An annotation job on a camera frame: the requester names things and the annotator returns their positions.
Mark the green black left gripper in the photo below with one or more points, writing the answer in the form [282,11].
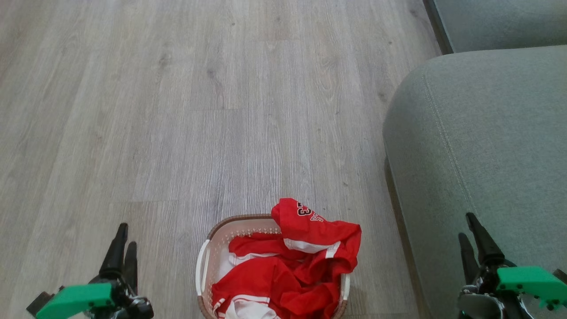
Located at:
[75,299]

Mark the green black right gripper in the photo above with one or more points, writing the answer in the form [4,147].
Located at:
[527,279]

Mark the red garment with white panels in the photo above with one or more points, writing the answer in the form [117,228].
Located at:
[257,279]

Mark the red garment with number print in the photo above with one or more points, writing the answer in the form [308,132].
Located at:
[305,226]

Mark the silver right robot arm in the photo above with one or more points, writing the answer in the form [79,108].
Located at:
[478,305]

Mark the grey sofa seat cushion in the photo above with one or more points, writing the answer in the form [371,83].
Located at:
[478,146]
[500,22]

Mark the white basket with brown rim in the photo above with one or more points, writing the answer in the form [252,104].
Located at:
[217,237]

